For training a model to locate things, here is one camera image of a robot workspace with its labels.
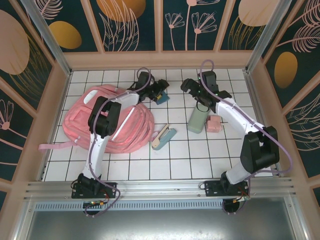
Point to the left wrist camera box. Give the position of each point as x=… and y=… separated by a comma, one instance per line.
x=145, y=78

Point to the aluminium side rail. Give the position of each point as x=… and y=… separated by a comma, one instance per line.
x=262, y=100

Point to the pink plastic box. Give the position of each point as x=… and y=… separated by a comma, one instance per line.
x=213, y=125

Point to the light green pencil case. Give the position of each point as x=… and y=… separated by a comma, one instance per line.
x=196, y=122

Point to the teal and beige stapler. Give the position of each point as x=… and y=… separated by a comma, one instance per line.
x=163, y=137

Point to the pink backpack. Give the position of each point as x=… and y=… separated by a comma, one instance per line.
x=80, y=117

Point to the dark floral wall panel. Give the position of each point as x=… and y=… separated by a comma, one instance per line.
x=15, y=87
x=10, y=155
x=82, y=15
x=147, y=30
x=307, y=65
x=232, y=15
x=185, y=37
x=307, y=155

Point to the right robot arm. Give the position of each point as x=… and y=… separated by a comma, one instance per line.
x=235, y=115

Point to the aluminium front rail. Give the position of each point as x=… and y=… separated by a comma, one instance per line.
x=160, y=188

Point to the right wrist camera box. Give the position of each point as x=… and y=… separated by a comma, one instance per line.
x=208, y=78

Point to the aluminium corner post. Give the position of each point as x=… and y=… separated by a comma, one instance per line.
x=265, y=32
x=47, y=37

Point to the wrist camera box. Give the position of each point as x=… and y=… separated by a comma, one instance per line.
x=145, y=78
x=208, y=78

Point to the grey metal panel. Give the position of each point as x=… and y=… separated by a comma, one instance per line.
x=160, y=227

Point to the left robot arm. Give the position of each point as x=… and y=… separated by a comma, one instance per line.
x=96, y=155

